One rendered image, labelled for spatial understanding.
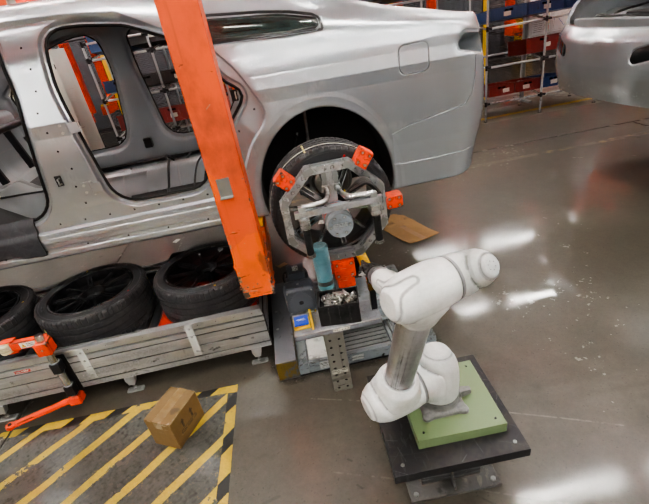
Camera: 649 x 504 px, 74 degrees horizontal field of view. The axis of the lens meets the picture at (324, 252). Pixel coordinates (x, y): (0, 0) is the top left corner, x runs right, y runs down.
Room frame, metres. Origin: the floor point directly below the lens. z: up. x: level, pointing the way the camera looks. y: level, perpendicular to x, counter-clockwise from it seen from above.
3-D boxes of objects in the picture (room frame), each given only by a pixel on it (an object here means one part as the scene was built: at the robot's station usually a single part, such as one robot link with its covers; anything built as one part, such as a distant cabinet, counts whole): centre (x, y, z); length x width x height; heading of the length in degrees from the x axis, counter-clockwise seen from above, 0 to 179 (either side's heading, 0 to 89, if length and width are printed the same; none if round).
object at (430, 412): (1.19, -0.36, 0.37); 0.22 x 0.18 x 0.06; 93
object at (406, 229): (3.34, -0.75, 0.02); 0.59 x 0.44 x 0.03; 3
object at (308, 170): (2.06, -0.09, 0.85); 0.54 x 0.07 x 0.54; 93
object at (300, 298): (2.28, 0.19, 0.26); 0.42 x 0.18 x 0.35; 3
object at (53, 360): (1.89, 1.55, 0.30); 0.09 x 0.05 x 0.50; 93
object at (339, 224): (1.99, -0.10, 0.85); 0.21 x 0.14 x 0.14; 3
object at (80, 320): (2.37, 1.47, 0.39); 0.66 x 0.66 x 0.24
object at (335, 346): (1.71, 0.03, 0.21); 0.10 x 0.10 x 0.42; 3
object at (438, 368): (1.19, -0.33, 0.51); 0.18 x 0.16 x 0.22; 111
